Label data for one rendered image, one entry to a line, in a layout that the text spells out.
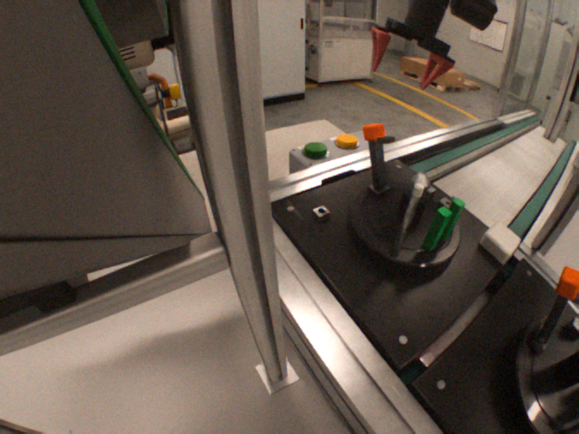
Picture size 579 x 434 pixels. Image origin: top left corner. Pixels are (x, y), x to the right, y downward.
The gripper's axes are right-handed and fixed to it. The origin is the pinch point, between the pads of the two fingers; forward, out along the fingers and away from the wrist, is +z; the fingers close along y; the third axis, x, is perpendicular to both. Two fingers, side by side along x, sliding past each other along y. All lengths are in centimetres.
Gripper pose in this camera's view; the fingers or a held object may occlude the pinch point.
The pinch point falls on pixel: (400, 75)
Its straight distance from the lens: 50.8
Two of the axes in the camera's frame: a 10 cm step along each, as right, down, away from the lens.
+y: 9.8, 2.0, 1.0
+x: 0.8, -7.4, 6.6
